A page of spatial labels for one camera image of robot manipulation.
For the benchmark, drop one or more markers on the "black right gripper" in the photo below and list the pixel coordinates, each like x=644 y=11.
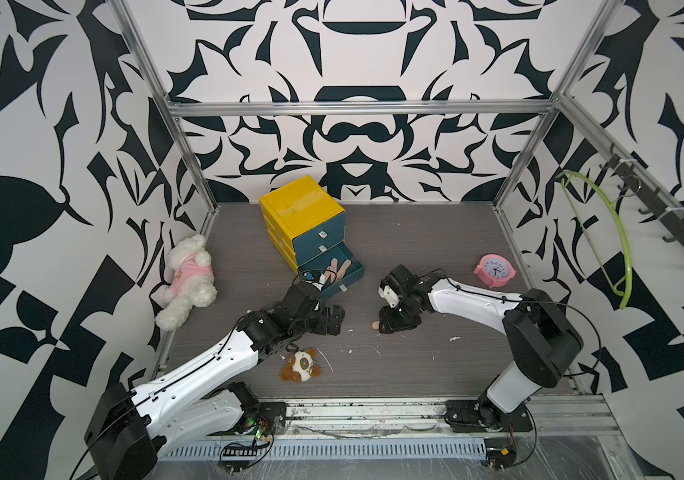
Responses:
x=387 y=323

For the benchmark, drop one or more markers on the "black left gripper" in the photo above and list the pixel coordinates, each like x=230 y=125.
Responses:
x=324 y=323

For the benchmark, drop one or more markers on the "teal top drawer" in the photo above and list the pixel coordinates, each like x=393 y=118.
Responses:
x=333 y=224

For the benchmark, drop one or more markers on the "yellow drawer cabinet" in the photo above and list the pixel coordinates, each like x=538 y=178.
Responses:
x=292 y=210

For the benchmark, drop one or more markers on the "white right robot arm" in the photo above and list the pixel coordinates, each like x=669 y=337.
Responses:
x=543 y=341

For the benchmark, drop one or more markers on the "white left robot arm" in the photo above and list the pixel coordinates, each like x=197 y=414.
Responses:
x=131 y=429

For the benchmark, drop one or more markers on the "brown white plush toy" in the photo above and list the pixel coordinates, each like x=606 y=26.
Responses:
x=301 y=366

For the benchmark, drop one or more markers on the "pink alarm clock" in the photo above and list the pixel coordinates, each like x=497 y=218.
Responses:
x=495 y=271

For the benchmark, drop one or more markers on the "white plush dog pink shirt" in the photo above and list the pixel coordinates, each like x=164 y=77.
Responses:
x=192 y=285

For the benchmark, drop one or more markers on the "green toy bow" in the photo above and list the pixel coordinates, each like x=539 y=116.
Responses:
x=602 y=227

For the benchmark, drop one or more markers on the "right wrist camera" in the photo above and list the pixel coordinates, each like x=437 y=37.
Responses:
x=389 y=295

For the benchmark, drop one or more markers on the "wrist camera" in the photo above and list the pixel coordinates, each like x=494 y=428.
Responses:
x=389 y=295
x=316 y=278

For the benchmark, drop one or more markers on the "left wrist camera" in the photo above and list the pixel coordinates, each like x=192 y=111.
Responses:
x=316 y=278

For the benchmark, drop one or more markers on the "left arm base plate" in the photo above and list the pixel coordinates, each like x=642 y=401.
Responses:
x=260 y=417

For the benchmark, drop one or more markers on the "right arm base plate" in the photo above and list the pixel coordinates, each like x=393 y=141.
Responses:
x=476 y=416

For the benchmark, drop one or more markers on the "black wall hook rack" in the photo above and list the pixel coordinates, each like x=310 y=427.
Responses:
x=637 y=183

